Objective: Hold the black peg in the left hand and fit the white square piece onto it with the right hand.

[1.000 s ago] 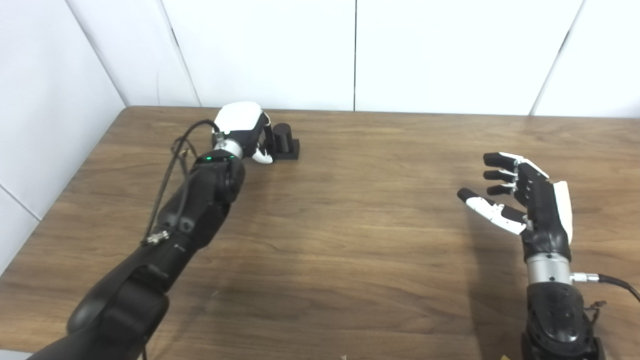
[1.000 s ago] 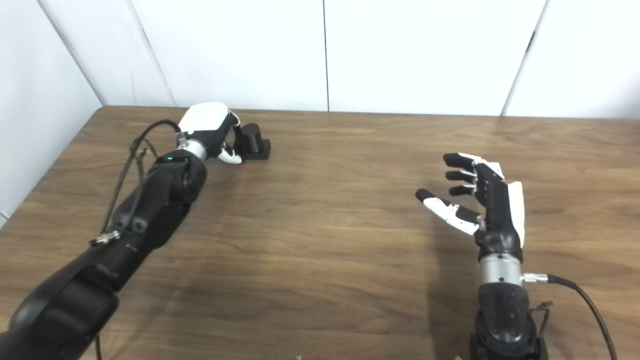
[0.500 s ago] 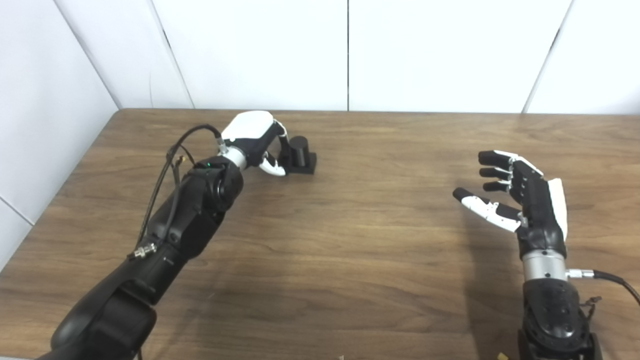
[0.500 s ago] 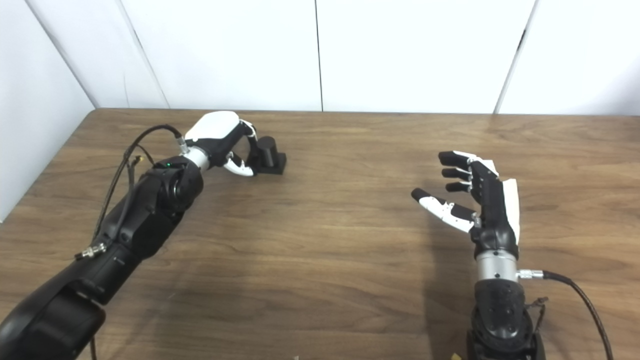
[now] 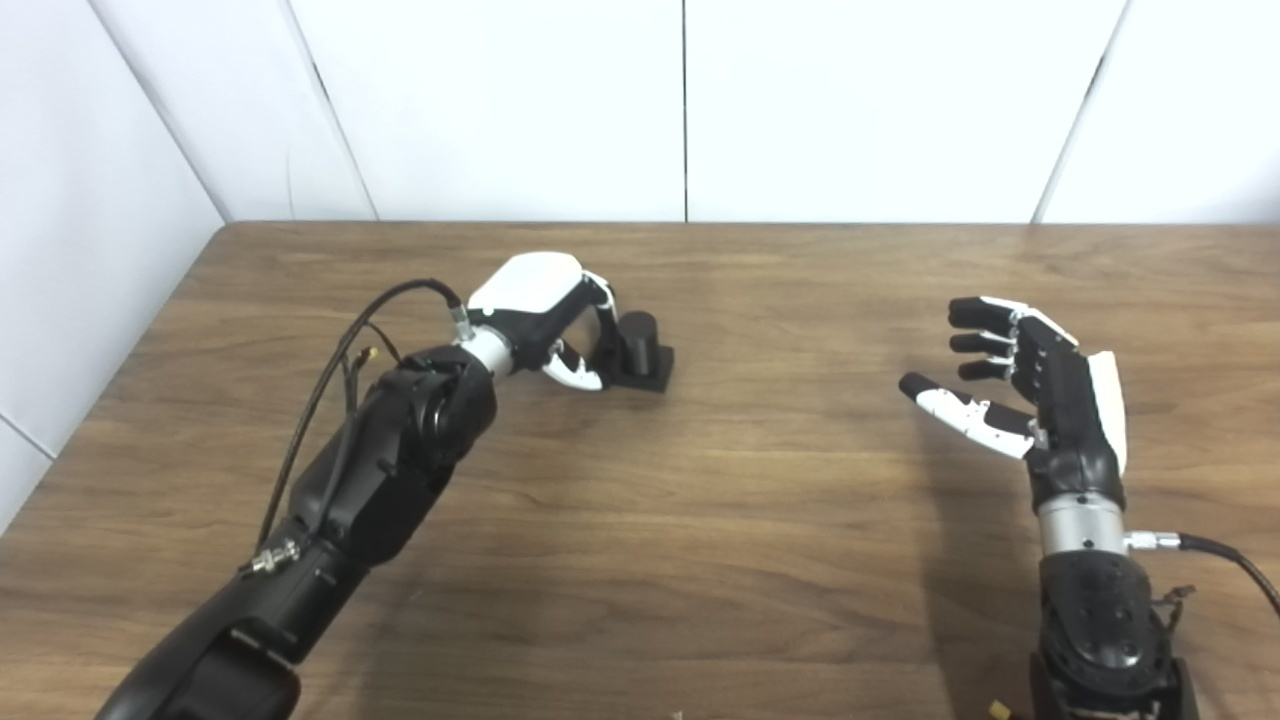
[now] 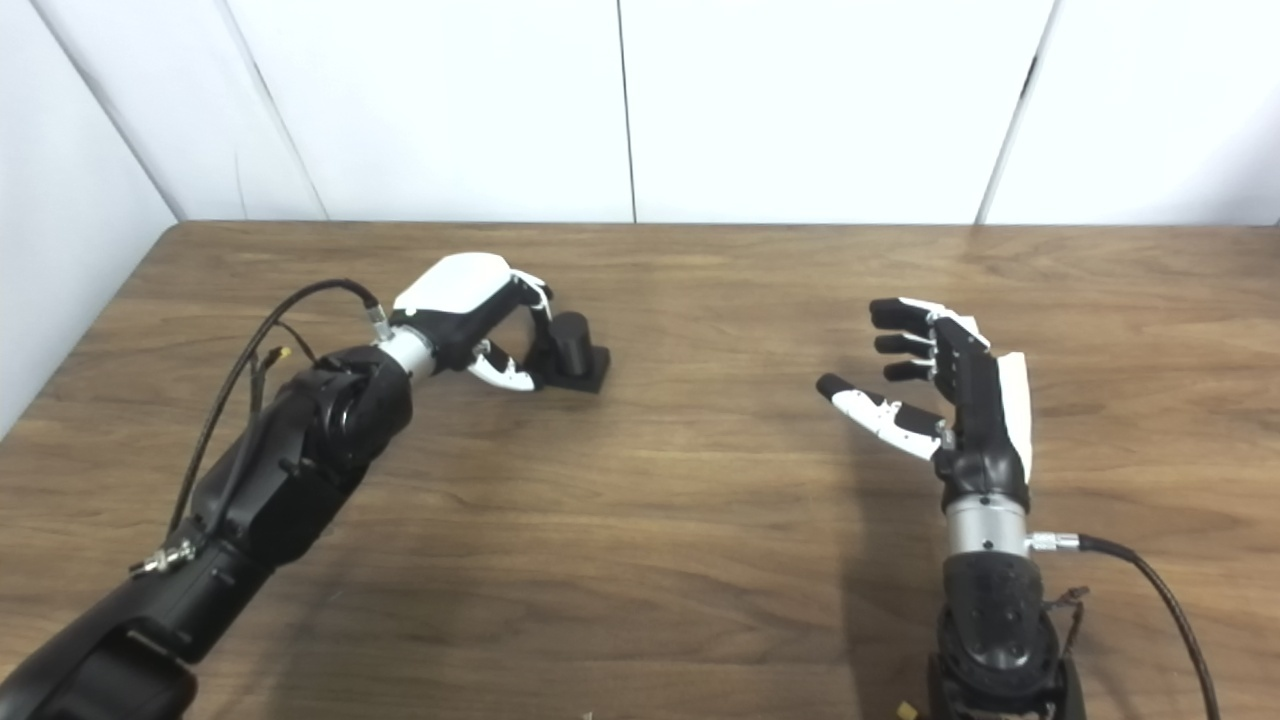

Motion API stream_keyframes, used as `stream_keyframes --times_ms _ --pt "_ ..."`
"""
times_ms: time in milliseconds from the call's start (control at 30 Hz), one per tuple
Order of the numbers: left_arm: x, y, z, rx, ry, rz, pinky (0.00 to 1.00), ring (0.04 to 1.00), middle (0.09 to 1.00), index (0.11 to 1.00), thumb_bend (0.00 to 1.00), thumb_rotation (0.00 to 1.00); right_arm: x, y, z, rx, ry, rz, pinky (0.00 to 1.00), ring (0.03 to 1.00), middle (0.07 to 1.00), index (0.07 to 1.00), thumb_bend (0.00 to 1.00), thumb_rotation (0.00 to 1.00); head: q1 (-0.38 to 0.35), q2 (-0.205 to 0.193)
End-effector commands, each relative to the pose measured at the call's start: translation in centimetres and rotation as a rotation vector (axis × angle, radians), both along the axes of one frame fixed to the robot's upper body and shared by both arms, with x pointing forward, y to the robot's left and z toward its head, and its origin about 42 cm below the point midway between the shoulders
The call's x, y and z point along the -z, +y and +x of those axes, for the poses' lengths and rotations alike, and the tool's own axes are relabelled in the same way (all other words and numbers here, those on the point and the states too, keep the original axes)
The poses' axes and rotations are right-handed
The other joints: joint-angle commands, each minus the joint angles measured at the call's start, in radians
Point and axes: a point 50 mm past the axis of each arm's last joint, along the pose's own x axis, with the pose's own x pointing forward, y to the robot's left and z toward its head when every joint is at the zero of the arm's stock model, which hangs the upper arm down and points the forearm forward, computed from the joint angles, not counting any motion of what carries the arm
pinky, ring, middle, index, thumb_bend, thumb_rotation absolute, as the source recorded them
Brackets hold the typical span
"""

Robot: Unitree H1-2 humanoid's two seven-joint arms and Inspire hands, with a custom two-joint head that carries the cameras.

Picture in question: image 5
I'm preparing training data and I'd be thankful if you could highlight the thin left arm wire bundle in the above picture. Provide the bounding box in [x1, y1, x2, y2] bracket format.
[338, 320, 403, 451]

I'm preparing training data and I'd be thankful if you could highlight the black peg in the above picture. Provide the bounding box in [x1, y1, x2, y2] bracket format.
[600, 311, 675, 393]

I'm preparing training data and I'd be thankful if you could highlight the thin arm wire bundle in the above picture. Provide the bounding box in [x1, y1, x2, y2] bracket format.
[1150, 585, 1196, 636]
[338, 320, 403, 451]

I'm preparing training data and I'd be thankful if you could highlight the thin right arm wire bundle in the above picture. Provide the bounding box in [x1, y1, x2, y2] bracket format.
[1150, 585, 1196, 636]

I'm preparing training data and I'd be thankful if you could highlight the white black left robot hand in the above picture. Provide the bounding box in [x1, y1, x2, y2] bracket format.
[466, 252, 623, 392]

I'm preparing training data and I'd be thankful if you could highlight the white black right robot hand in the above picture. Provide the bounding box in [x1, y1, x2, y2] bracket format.
[898, 296, 1129, 511]

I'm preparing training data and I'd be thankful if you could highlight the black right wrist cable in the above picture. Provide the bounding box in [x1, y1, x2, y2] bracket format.
[1125, 532, 1280, 616]

